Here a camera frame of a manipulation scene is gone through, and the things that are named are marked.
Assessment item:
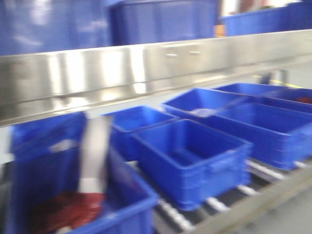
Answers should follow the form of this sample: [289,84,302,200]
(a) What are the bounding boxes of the blue crate behind centre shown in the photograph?
[103,105,178,161]

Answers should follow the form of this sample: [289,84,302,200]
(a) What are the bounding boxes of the red mesh bag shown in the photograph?
[30,192,106,234]

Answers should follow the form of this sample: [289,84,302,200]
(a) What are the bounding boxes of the steel roller conveyor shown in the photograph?
[131,156,312,234]

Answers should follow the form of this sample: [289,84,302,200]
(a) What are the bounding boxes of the far blue crate right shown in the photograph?
[214,83,312,104]

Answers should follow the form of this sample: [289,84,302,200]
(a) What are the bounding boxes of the right steel shelf tray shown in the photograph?
[0,30,312,126]

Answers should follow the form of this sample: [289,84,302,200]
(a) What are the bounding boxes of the empty blue crate centre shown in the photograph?
[133,119,253,211]

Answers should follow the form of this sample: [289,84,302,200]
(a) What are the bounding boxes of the white paper strip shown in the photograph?
[78,116,113,193]

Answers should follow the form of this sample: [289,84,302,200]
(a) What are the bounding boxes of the blue bin with red bags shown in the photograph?
[4,112,158,234]

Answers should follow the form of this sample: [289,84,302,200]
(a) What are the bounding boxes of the large blue crate right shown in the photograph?
[161,88,312,170]

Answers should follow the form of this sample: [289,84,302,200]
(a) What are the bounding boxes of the upper left blue bin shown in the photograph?
[0,0,113,56]

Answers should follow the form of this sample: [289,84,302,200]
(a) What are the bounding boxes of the upper right blue bin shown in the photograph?
[110,0,218,45]

